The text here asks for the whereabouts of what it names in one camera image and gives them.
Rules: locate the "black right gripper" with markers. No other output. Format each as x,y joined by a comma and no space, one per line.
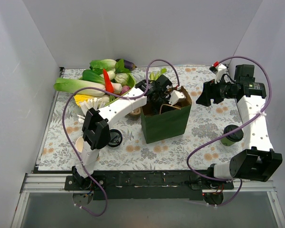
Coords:
209,91

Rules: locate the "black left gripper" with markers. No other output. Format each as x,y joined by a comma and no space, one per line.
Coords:
160,98

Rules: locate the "brown cardboard cup carrier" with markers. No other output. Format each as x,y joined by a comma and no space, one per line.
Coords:
135,112

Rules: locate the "green paper bag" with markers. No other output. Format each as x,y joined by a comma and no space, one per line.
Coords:
164,125

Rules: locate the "black coffee cup lid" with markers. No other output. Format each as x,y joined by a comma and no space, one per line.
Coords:
238,135

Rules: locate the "stack of green paper cups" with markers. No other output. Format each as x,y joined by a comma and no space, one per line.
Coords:
79,144

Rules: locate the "single green paper cup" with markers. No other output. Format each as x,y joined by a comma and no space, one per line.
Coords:
228,140

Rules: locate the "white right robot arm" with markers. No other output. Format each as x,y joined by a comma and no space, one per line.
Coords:
258,161

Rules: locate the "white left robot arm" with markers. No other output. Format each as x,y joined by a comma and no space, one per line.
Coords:
97,123

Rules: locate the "celery stalk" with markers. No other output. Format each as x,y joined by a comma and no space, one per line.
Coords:
155,75

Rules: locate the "green vegetable tray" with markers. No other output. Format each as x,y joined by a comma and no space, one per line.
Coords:
131,83

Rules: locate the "purple onion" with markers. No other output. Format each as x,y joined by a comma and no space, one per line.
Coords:
125,89

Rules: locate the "floral table mat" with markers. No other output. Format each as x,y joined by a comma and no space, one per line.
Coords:
192,149

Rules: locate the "pale green cabbage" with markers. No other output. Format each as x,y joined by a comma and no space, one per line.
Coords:
122,78

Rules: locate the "purple eggplant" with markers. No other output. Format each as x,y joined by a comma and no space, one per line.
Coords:
125,64

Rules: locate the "red carrot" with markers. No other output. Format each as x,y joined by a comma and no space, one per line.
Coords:
108,85

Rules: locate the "green bok choy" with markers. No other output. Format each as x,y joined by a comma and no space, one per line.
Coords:
91,76

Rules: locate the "yellow corn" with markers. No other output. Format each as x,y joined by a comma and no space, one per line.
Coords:
81,98

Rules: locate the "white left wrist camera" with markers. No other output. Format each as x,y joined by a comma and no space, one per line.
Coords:
176,96

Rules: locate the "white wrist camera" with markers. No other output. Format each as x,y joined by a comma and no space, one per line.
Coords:
176,96
219,70

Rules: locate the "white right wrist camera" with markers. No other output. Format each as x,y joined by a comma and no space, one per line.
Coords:
219,70

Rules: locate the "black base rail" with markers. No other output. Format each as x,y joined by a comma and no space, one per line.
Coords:
144,185

